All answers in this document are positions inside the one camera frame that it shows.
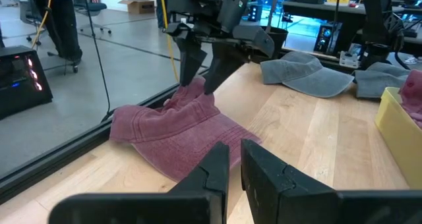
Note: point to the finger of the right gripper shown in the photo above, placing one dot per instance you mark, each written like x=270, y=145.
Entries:
x=224, y=66
x=189, y=59

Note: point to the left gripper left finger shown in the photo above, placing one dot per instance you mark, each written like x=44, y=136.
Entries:
x=204, y=184

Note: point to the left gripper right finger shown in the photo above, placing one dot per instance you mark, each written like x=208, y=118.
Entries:
x=270, y=191

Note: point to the maroon baseball cap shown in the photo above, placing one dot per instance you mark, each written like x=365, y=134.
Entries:
x=171, y=135
x=413, y=95

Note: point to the grey baseball cap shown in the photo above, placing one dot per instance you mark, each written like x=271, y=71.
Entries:
x=376, y=82
x=306, y=75

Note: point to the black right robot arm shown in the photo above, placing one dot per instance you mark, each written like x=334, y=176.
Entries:
x=376, y=19

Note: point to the yellow plastic container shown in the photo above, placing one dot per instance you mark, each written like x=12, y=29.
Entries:
x=402, y=141

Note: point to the cardboard box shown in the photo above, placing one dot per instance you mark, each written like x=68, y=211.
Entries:
x=138, y=6

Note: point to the black control box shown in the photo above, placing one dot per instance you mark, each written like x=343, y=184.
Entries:
x=323, y=38

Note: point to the office chair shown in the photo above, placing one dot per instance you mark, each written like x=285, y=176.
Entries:
x=94, y=7

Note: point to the black desk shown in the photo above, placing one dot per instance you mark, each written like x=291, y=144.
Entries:
x=329, y=10

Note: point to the person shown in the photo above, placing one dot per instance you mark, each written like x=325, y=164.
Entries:
x=62, y=26

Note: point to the black computer with lights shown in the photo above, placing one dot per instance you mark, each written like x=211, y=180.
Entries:
x=16, y=82

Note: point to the white metal bracket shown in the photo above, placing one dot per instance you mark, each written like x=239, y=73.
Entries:
x=349, y=59

